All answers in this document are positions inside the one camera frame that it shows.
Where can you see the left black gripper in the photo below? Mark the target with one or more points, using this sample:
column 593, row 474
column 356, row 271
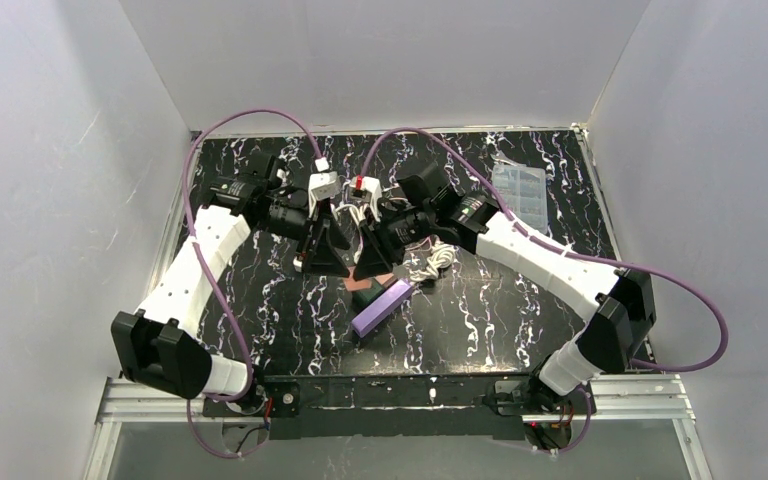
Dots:
column 313, row 229

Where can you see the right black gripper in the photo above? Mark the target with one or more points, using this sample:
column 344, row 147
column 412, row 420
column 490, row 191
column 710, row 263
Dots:
column 379, row 230

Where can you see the purple power strip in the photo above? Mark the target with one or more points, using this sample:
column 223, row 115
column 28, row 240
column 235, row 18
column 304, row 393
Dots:
column 368, row 319

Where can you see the pink charger with cable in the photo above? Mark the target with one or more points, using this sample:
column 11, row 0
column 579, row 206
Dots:
column 352, row 284

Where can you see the green power adapter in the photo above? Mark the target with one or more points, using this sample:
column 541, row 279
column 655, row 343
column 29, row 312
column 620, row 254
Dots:
column 365, row 296

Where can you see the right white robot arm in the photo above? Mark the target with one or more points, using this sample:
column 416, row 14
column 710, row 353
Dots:
column 616, row 304

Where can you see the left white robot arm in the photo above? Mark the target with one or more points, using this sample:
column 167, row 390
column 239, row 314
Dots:
column 157, row 345

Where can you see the clear plastic parts box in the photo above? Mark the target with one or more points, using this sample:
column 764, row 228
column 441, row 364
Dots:
column 524, row 189

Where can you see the white plug with cord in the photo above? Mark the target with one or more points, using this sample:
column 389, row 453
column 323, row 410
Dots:
column 440, row 257

